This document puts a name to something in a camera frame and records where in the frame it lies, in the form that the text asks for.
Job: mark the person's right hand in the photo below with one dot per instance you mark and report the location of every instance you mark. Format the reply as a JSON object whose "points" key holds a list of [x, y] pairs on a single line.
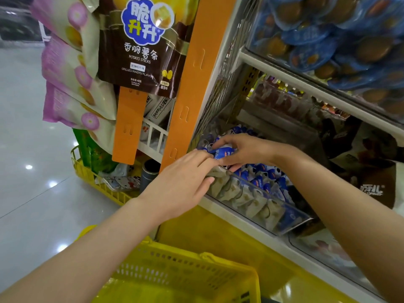
{"points": [[258, 151]]}

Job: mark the person's left hand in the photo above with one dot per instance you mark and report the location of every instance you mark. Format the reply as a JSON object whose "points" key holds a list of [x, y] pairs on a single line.
{"points": [[176, 186]]}

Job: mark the person's left thumb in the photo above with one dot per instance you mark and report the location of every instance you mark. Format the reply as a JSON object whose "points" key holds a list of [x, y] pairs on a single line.
{"points": [[203, 188]]}

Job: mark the person's right thumb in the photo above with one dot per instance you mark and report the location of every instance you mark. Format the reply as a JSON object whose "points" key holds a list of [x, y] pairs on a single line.
{"points": [[236, 159]]}

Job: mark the small blue white snack packet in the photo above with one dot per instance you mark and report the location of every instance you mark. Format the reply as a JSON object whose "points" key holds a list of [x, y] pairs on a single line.
{"points": [[222, 152]]}

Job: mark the person's left forearm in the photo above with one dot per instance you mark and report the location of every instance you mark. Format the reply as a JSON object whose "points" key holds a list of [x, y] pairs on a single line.
{"points": [[82, 258]]}

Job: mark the person's right forearm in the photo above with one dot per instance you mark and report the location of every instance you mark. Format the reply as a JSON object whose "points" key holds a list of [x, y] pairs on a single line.
{"points": [[347, 217]]}

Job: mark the pile of blue white packets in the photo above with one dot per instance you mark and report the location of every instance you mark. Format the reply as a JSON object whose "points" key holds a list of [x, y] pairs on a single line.
{"points": [[252, 186]]}

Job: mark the clear plastic bin front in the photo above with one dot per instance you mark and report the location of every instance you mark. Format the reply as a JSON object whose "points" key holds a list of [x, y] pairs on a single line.
{"points": [[252, 201]]}

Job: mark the dark cylindrical cup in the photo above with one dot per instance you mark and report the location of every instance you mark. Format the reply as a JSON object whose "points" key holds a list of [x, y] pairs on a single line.
{"points": [[149, 173]]}

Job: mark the yellow shelf base panel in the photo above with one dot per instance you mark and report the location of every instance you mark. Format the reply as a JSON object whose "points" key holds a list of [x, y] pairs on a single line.
{"points": [[227, 242]]}

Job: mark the white cartoon cat item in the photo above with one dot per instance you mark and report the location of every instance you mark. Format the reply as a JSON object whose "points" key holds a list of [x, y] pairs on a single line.
{"points": [[123, 182]]}

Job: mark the row of colourful small packets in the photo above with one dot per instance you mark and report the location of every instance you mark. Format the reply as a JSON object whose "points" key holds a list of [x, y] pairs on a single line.
{"points": [[293, 97]]}

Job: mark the yellow plastic shopping basket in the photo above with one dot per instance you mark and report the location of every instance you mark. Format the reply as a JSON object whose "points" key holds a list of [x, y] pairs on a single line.
{"points": [[176, 271]]}

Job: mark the white printed box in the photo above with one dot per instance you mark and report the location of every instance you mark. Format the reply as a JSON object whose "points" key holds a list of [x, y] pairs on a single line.
{"points": [[159, 112]]}

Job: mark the long orange hanging strip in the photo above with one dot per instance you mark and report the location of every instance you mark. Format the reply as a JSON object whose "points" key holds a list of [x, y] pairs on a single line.
{"points": [[195, 78]]}

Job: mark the short orange hanging strip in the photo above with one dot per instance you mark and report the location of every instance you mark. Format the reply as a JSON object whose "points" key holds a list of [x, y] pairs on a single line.
{"points": [[129, 126]]}

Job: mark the green snack bag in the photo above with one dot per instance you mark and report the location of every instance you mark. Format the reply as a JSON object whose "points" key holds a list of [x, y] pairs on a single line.
{"points": [[94, 156]]}

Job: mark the pile of brown snack bags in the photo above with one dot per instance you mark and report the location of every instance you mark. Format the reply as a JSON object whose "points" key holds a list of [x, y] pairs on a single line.
{"points": [[369, 160]]}

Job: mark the pink cream snack bag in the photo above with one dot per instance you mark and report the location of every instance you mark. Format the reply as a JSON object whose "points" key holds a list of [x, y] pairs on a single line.
{"points": [[72, 25], [79, 118], [75, 78]]}

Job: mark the brown potato stick bag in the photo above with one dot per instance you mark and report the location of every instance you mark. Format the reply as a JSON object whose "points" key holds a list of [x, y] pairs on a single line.
{"points": [[142, 44]]}

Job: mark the pile of blue egg packs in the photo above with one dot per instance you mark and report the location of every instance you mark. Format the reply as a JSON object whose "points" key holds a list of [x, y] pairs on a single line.
{"points": [[331, 44]]}

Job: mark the dark background display shelf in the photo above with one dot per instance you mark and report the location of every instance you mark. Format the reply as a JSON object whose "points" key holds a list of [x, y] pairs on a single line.
{"points": [[19, 22]]}

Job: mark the white metal shelf rail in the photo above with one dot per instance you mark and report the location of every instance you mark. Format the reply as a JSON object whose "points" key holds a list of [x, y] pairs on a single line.
{"points": [[322, 94]]}

